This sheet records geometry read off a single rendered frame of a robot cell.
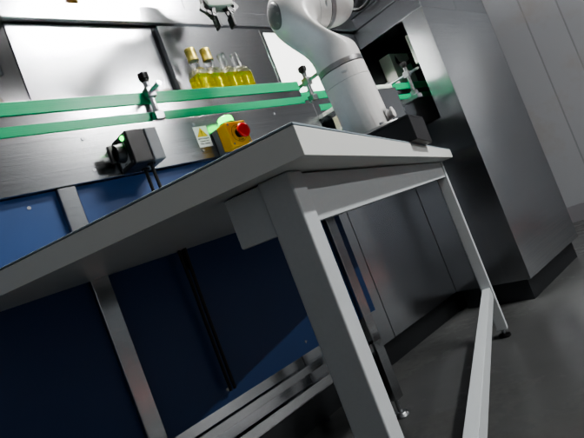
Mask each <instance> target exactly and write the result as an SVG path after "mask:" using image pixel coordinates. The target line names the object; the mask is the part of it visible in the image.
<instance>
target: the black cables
mask: <svg viewBox="0 0 584 438"><path fill-rule="evenodd" d="M150 167H151V169H152V172H153V174H154V177H155V179H156V182H157V185H158V187H159V188H161V187H162V185H161V182H160V180H159V177H158V175H157V173H156V169H155V166H154V164H151V165H150ZM144 173H145V175H146V177H147V180H148V182H149V186H150V188H151V190H152V191H154V190H155V188H154V186H153V183H152V181H151V179H150V176H149V172H148V170H147V169H146V170H145V171H144ZM181 251H182V253H181ZM177 253H178V255H179V257H180V260H181V262H182V265H183V267H184V270H185V273H186V275H187V277H188V279H189V284H190V286H191V288H192V291H193V293H194V296H195V299H196V303H197V305H198V308H199V310H200V313H201V315H202V319H203V322H204V324H205V327H206V329H207V331H208V334H209V339H210V340H211V343H212V346H213V348H214V350H215V353H216V357H217V360H218V361H219V364H220V367H221V369H222V373H223V375H224V378H225V381H226V382H227V385H228V388H229V391H232V390H233V389H232V387H231V384H232V386H233V388H236V384H235V381H234V379H233V376H232V374H231V372H230V369H229V365H228V363H227V360H226V358H225V355H224V353H223V351H222V346H221V343H220V342H219V339H218V336H217V334H216V330H215V328H214V325H213V322H212V321H211V318H210V315H209V311H208V309H207V306H206V303H205V301H204V299H203V296H202V291H201V290H200V287H199V284H198V281H197V279H196V274H195V271H194V269H193V266H192V264H191V261H190V259H189V254H188V251H187V249H186V248H184V249H182V250H178V251H177ZM189 269H190V272H191V275H192V277H193V280H194V283H195V285H196V288H195V285H194V283H193V281H192V278H191V276H190V273H189ZM196 289H197V292H198V295H199V297H200V299H201V302H202V305H201V303H200V300H199V297H198V295H197V293H196ZM202 307H203V309H204V311H205V314H206V316H207V318H208V321H209V325H208V322H207V319H206V316H205V314H204V312H203V309H202ZM209 326H210V327H211V330H212V333H213V335H214V337H215V340H216V343H215V340H214V338H213V335H212V333H211V331H210V328H209ZM216 344H217V347H218V349H219V351H220V354H221V356H220V355H219V352H218V349H217V347H216ZM221 357H222V359H221ZM222 360H223V363H224V365H225V368H226V370H227V372H228V375H229V377H228V376H227V373H226V370H225V368H224V366H223V363H222ZM229 379H230V381H231V384H230V382H229Z"/></svg>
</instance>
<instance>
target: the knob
mask: <svg viewBox="0 0 584 438"><path fill-rule="evenodd" d="M105 149H106V151H107V153H108V156H109V159H110V162H111V164H116V163H126V162H127V160H128V153H127V150H126V148H125V146H124V145H123V144H121V143H119V144H117V145H113V146H107V147H106V148H105Z"/></svg>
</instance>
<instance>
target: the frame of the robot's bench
mask: <svg viewBox="0 0 584 438"><path fill-rule="evenodd" d="M436 180H437V182H438V184H439V187H440V189H441V192H442V195H443V197H444V200H445V202H446V204H447V206H448V210H449V213H450V215H451V217H452V219H453V222H454V224H455V227H456V230H457V232H458V235H459V237H460V239H461V243H462V245H463V248H464V249H465V252H466V254H467V257H468V260H469V262H470V265H471V267H472V270H473V271H474V275H475V278H476V280H477V282H478V284H479V287H480V289H481V305H480V311H479V318H478V324H477V331H476V337H475V345H474V357H473V363H472V370H471V376H470V383H469V390H468V402H467V409H466V415H465V422H464V429H463V436H462V438H488V404H489V384H490V365H491V345H492V326H493V322H494V325H495V327H496V330H497V331H502V333H500V334H499V337H500V338H508V337H509V336H511V333H510V332H509V331H505V329H508V325H507V322H506V320H505V317H504V315H503V313H502V311H501V307H500V304H499V303H498V300H497V298H496V295H495V293H494V290H493V287H492V285H491V282H490V281H489V278H488V274H487V272H486V270H485V268H484V266H483V263H482V261H481V258H480V255H479V253H478V250H477V248H476V246H475V242H474V240H473V237H472V236H471V233H470V231H469V228H468V225H467V223H466V220H465V218H464V215H463V214H462V211H461V207H460V205H459V203H458V201H457V198H456V196H455V193H454V190H453V188H452V185H451V183H450V181H449V179H448V175H447V172H446V170H445V168H444V166H443V163H442V162H438V163H422V164H410V165H400V166H388V167H377V168H366V169H344V170H332V171H321V172H309V173H302V172H301V171H300V170H294V171H285V172H283V173H281V174H280V175H277V176H274V177H272V178H270V179H268V180H266V181H264V182H261V183H259V184H258V187H256V188H253V189H251V190H249V191H247V192H244V193H242V194H240V195H239V196H235V197H233V198H231V199H229V200H227V201H225V205H226V208H227V211H228V212H229V217H230V219H231V222H232V223H233V226H234V229H235V231H236V235H237V237H238V240H239V242H240V244H241V247H242V249H248V248H251V247H254V246H256V245H258V244H261V243H263V242H266V241H269V240H271V239H274V238H277V237H278V240H279V243H280V244H281V247H282V251H283V254H284V255H285V258H286V260H287V263H288V266H289V269H290V271H291V274H292V276H293V278H294V281H295V285H296V287H297V289H298V292H299V294H300V297H301V299H302V303H303V305H304V308H305V310H306V312H307V315H308V317H309V321H310V323H311V326H312V328H313V330H314V333H315V337H316V339H317V341H318V344H319V346H320V349H321V351H322V355H323V357H324V360H325V362H326V364H327V367H328V371H329V373H330V375H331V378H332V380H333V383H334V385H335V389H336V391H337V394H338V396H339V398H340V401H341V403H342V407H343V409H344V412H345V414H346V416H347V419H348V423H349V425H350V427H351V430H352V432H353V435H354V437H355V438H404V436H403V433H402V430H401V427H400V425H399V422H398V421H397V418H396V415H395V411H394V410H393V407H392V405H391V402H390V400H389V398H388V394H387V391H386V389H385V387H384V384H383V382H382V379H381V376H380V373H379V371H378V368H377V367H376V364H375V360H374V357H373V356H372V353H371V351H370V348H369V346H368V342H367V340H366V337H365V335H364V333H363V331H362V326H361V324H360V322H359V320H358V317H357V315H356V312H355V309H354V306H353V304H352V302H351V300H350V297H349V294H348V291H347V289H346V286H345V284H344V281H343V279H342V275H341V273H340V270H339V268H338V266H337V263H336V261H335V258H334V255H333V252H332V250H331V248H330V246H329V242H328V239H327V237H326V235H325V232H324V230H323V227H322V224H321V221H323V220H326V219H329V218H331V217H334V216H338V215H340V214H343V213H346V212H349V211H350V210H353V209H358V208H360V207H362V206H365V205H368V204H370V203H373V202H377V201H380V200H382V199H385V198H388V197H390V196H394V195H397V194H400V193H402V192H404V191H407V190H410V189H414V188H416V187H419V186H422V185H424V184H428V183H431V182H434V181H436Z"/></svg>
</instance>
